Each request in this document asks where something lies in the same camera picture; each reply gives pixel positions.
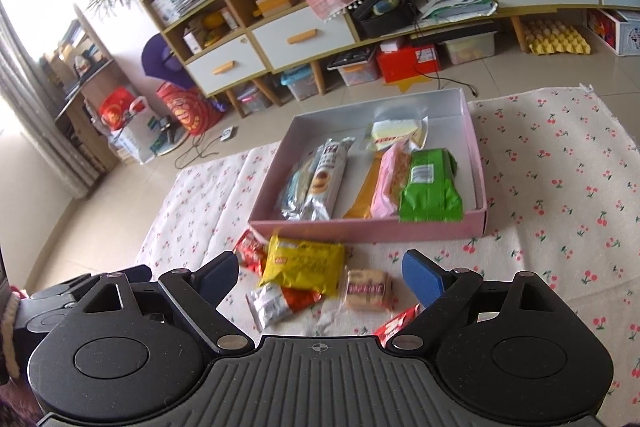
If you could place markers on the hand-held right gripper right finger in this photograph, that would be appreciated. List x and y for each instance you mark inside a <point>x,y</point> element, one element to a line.
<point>422,277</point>

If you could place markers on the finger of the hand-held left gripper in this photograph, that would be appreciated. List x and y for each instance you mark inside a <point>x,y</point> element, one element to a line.
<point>65,292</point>
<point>137,273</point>

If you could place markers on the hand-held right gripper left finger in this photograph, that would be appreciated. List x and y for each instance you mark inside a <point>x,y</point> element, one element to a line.
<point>220,274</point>

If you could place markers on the red snack packet white circles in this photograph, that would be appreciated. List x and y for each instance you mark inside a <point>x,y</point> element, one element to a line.
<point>395,324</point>

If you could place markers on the clear wafer biscuit packet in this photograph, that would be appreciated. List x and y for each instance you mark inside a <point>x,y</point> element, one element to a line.
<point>367,289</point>

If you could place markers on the orange silver snack packet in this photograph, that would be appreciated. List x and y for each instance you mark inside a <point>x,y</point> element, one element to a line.
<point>277,304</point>

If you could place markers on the yellow snack packet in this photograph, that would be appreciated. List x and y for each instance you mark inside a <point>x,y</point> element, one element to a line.
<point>300,264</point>

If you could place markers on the pink snack packet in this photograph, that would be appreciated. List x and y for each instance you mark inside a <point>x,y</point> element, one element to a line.
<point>387,187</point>

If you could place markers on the brown snack packet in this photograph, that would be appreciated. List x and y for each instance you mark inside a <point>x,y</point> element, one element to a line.
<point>360,197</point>

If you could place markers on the blue silver snack packet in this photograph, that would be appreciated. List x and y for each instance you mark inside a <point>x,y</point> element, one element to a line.
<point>295,192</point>

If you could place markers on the white cookie snack packet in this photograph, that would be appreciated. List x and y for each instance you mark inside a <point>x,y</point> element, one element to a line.
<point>327,177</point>

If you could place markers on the pale green snack packet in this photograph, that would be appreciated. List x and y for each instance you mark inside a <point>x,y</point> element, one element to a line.
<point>397,134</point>

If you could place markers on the pink cardboard box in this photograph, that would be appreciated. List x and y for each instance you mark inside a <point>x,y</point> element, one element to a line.
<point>450,117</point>

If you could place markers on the person's left forearm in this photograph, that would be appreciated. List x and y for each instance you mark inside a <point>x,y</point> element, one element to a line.
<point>7,327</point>

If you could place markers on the red gift bag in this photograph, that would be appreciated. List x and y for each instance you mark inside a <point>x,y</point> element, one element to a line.
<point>115,109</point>

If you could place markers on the red printed lantern bag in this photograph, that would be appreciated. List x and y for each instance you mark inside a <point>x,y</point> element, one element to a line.
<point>187,109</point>

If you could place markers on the cherry print cloth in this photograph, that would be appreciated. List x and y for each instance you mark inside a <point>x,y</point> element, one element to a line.
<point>550,167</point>

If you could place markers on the small clear storage bin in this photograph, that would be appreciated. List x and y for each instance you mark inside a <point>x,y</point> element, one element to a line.
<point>255,97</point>

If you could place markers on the wooden bookshelf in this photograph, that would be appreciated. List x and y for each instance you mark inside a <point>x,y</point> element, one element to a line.
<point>85,97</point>

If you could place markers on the grey curtain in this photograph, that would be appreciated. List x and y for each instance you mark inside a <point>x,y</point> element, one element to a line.
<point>35,107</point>

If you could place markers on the clear bin blue lid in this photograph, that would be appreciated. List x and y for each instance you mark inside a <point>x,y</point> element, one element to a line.
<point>300,84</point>

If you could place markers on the purple hat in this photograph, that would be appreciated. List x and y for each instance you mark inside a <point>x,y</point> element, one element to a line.
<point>162,62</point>

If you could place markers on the red flat box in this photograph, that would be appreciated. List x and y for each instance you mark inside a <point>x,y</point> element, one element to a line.
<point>407,64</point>

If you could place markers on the clear bin with black keyboard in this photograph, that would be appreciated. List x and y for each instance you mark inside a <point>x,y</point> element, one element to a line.
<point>352,67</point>

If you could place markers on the clear storage bin white lid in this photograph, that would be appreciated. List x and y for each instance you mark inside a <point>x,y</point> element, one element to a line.
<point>470,49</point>

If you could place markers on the yellow fruit on shelf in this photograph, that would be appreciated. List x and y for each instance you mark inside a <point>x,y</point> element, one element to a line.
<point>212,27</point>

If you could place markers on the wooden TV cabinet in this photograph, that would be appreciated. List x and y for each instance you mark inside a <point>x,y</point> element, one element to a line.
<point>450,24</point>

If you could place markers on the black open case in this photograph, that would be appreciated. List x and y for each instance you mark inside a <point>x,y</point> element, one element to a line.
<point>382,17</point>

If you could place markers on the yellow egg tray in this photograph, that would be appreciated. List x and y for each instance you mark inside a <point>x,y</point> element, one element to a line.
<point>555,38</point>

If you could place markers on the yellow box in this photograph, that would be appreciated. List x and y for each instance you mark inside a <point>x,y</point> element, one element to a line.
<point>275,2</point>

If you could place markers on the red toy box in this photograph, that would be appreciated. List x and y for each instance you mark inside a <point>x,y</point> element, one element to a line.
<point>602,27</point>

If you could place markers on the white printed crate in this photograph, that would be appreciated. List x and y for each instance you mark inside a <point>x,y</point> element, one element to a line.
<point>630,34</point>

